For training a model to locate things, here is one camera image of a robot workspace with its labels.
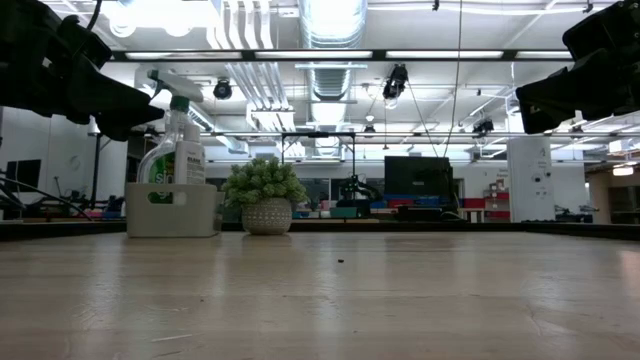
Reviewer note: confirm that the white plastic caddy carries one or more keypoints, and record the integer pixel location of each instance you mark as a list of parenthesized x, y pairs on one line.
[(170, 220)]

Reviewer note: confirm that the black aluminium table frame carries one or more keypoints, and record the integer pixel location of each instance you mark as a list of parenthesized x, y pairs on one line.
[(450, 227)]

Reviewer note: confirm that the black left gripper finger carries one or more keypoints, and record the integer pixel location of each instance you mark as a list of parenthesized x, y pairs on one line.
[(100, 95), (125, 122)]

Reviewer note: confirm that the black overhead frame beam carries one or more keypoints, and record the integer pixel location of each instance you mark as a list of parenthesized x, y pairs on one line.
[(378, 55)]

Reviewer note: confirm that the large black monitor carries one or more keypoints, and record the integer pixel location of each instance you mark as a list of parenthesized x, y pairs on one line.
[(417, 180)]

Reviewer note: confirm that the clear green-label spray bottle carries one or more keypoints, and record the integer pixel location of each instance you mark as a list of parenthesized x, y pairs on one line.
[(157, 170)]

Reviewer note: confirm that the small white bottle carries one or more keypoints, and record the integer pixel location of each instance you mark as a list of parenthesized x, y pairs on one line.
[(190, 160)]

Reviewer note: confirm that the potted green succulent plant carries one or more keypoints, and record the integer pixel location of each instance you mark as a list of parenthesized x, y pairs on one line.
[(265, 217)]

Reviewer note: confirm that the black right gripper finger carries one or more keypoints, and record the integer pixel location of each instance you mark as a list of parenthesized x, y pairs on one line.
[(555, 100)]

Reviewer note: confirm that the small black monitor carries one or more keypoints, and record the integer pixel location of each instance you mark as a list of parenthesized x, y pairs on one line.
[(22, 175)]

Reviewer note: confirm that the black overhead camera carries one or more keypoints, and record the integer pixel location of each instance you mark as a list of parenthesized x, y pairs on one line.
[(395, 82)]

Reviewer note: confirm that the white round pillar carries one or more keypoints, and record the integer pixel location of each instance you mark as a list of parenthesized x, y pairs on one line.
[(530, 175)]

